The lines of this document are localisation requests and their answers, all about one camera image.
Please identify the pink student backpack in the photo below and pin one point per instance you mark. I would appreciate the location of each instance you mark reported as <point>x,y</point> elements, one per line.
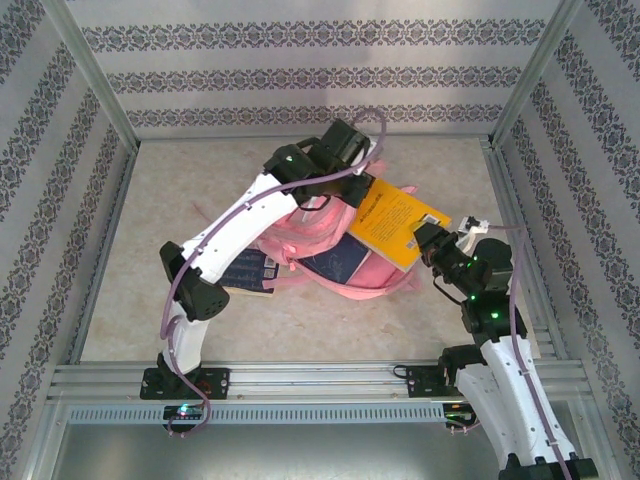
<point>320,225</point>

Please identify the dark blue book yellow label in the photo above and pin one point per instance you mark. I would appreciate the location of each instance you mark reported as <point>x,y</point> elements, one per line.
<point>335,262</point>

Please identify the dark blue book with barcode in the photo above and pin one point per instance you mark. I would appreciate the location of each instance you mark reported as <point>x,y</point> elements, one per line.
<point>250,275</point>

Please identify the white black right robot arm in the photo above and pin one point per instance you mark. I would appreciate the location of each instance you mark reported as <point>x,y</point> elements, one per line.
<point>500,390</point>

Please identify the green LED controller board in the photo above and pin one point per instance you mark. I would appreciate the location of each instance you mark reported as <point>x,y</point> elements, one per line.
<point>184,412</point>
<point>457,415</point>

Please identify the grey metal shelf panel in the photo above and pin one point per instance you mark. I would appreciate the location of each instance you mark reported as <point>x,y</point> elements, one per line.
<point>320,450</point>

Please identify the aluminium floor side rail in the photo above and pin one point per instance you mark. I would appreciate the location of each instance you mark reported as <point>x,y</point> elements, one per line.
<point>507,195</point>
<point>109,250</point>

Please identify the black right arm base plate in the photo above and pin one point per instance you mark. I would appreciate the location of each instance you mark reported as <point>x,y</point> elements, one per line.
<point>422,382</point>

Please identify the thin aluminium floor rail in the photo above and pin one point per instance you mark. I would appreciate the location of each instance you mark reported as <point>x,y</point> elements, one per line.
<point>175,137</point>

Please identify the aluminium frame post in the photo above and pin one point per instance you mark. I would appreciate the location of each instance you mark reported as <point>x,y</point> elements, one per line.
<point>532,75</point>
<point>96,80</point>

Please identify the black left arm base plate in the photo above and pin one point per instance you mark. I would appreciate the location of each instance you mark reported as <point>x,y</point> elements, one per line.
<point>220,382</point>

